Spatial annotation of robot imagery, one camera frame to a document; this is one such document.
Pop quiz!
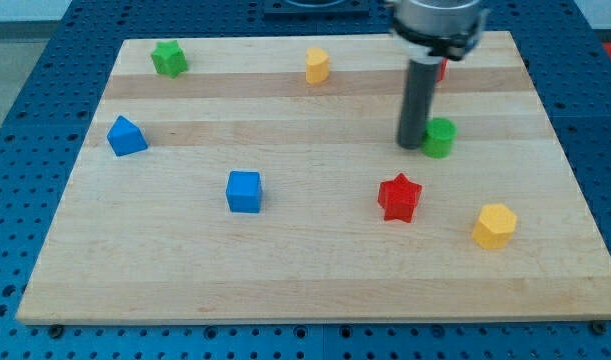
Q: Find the green cylinder block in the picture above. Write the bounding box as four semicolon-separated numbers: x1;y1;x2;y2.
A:
421;118;457;159

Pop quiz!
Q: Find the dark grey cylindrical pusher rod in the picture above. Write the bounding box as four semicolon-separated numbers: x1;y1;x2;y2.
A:
396;60;441;149

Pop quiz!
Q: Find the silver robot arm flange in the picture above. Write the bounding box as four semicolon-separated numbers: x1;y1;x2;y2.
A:
390;0;490;65

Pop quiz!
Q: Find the red star block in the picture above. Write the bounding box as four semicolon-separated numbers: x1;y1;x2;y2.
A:
377;173;423;223

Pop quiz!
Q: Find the green star block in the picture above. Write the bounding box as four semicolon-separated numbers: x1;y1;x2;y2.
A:
151;40;188;78

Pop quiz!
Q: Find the blue cube block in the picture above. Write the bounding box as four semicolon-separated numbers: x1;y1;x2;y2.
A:
225;170;263;213

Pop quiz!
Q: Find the light wooden board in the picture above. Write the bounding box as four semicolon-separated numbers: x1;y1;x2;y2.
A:
17;31;611;325

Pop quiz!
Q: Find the yellow heart block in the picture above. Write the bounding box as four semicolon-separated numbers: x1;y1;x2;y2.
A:
305;47;330;84

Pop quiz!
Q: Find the red block behind rod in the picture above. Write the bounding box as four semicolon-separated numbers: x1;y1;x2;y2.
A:
436;58;448;83

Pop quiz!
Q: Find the blue triangle block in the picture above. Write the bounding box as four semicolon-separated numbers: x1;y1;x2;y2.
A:
106;116;148;157

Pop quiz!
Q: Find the yellow hexagon block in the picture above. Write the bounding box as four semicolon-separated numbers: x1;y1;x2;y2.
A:
471;204;517;250

